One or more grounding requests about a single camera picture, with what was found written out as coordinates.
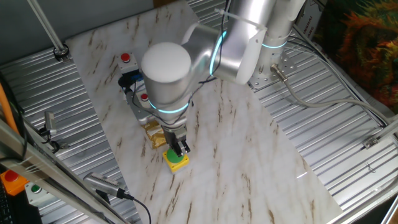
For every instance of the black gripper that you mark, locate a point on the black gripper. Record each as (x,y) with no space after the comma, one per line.
(175,133)

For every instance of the yellow box green button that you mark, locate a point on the yellow box green button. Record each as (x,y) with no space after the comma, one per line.
(175,161)

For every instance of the grey box large red button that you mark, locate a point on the grey box large red button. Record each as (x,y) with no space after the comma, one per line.
(127,63)

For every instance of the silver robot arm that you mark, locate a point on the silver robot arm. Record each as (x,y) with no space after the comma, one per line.
(168,81)

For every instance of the gold tissue pack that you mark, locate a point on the gold tissue pack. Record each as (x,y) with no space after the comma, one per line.
(155,135)

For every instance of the white marble pattern mat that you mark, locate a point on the white marble pattern mat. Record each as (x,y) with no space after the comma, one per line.
(233,140)

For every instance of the blue tissue pack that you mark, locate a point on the blue tissue pack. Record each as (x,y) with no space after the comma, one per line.
(135,77)

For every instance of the black metal clamp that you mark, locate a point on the black metal clamp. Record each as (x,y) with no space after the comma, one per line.
(49,123)

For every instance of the white zip tie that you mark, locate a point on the white zip tie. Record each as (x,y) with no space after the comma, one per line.
(239,19)

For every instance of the grey box green button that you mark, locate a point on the grey box green button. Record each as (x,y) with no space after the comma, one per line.
(37,193)

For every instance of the orange box red button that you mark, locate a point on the orange box red button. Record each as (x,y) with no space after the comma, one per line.
(11,182)

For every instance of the cardboard box red print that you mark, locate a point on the cardboard box red print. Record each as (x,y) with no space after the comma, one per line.
(308,21)

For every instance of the metal pole with base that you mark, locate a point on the metal pole with base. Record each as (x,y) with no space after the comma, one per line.
(46,28)

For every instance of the black keyboard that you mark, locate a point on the black keyboard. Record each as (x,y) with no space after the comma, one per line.
(4,208)

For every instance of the colourful patterned cloth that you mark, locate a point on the colourful patterned cloth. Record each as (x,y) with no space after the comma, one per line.
(363,46)

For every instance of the silver ribbed camera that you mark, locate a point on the silver ribbed camera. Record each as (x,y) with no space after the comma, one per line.
(102,185)

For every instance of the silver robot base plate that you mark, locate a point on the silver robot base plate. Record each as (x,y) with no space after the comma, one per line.
(276,71)

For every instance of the aluminium frame beam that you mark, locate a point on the aluminium frame beam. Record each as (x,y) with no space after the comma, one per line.
(46,168)

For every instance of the small metal corner bracket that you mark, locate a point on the small metal corner bracket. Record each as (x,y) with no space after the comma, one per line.
(371,142)

